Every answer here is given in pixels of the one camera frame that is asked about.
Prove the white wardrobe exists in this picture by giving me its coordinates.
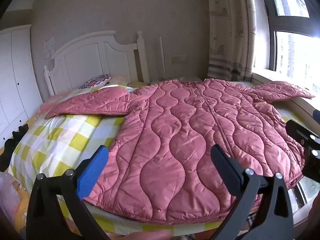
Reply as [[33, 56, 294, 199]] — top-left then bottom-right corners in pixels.
[[0, 25, 40, 145]]

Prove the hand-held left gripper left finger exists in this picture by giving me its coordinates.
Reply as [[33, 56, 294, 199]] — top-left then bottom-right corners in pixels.
[[26, 145, 110, 240]]

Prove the patterned beige curtain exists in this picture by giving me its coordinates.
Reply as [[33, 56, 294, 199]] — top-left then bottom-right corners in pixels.
[[206, 0, 258, 82]]

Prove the black cloth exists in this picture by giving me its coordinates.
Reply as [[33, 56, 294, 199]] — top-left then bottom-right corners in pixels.
[[0, 124, 28, 172]]

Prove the patterned round pillow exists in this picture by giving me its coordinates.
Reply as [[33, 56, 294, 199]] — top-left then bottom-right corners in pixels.
[[79, 74, 112, 90]]

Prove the orange printed bed sheet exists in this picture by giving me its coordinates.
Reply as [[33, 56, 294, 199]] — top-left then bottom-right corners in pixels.
[[0, 171, 34, 233]]

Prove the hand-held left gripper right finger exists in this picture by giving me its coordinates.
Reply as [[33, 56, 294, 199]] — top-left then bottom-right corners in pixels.
[[211, 144, 295, 240]]

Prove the wall sticker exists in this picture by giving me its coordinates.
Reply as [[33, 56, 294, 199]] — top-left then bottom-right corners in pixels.
[[44, 36, 56, 61]]

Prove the window sill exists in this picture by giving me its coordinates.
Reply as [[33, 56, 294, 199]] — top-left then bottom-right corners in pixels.
[[251, 71, 320, 130]]

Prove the pink quilted jacket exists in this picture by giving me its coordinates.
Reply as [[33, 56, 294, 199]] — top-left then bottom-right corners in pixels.
[[45, 78, 316, 223]]

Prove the dark framed window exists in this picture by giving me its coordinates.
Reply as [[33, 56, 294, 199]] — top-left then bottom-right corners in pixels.
[[252, 0, 320, 93]]

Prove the white bed headboard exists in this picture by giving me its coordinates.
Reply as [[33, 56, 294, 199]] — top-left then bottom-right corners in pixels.
[[44, 30, 150, 97]]

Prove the thin white pole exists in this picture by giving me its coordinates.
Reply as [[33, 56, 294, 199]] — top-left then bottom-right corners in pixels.
[[159, 37, 167, 80]]

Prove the person's left hand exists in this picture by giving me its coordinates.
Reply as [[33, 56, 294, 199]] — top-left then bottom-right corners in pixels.
[[108, 229, 173, 240]]

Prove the yellow checked blanket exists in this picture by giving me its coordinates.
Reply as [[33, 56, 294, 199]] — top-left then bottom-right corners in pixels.
[[7, 84, 313, 237]]

